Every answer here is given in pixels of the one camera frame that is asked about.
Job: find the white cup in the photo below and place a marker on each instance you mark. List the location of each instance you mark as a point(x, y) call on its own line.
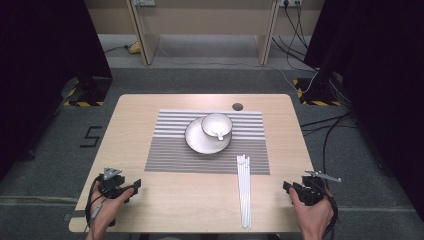
point(208, 121)

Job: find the dark curtain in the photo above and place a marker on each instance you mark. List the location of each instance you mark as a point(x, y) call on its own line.
point(383, 83)
point(40, 66)

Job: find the hazard-striped stand base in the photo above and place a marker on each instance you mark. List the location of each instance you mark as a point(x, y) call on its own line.
point(316, 96)
point(88, 96)

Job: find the white pen middle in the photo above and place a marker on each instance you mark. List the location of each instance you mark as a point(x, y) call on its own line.
point(245, 190)

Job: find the white wall socket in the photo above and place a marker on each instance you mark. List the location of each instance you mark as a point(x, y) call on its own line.
point(290, 2)

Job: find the white power strip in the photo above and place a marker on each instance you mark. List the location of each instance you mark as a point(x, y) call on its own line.
point(144, 2)

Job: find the white chopstick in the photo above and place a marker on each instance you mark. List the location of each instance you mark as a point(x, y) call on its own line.
point(240, 190)

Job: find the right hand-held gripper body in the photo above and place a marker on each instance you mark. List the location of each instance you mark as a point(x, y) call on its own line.
point(311, 191)

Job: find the person's left hand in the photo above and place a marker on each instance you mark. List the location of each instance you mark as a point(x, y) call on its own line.
point(101, 210)

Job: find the white ceramic spoon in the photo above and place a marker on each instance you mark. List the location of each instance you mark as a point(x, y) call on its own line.
point(220, 136)

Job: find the person's right hand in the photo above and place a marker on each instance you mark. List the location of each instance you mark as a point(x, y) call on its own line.
point(315, 216)

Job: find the grey striped woven placemat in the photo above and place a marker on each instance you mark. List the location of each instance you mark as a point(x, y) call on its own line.
point(173, 156)

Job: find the white plate with dark rim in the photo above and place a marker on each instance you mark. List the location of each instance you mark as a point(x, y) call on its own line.
point(200, 143)

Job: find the wooden desk leg panel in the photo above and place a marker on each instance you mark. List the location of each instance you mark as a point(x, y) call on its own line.
point(146, 43)
point(265, 43)

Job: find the yellow plug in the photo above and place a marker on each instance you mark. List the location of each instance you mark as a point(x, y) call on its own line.
point(134, 48)

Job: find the white pen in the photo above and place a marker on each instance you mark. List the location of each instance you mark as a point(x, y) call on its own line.
point(243, 190)
point(247, 190)

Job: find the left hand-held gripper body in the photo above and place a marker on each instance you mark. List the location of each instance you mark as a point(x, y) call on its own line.
point(111, 185)

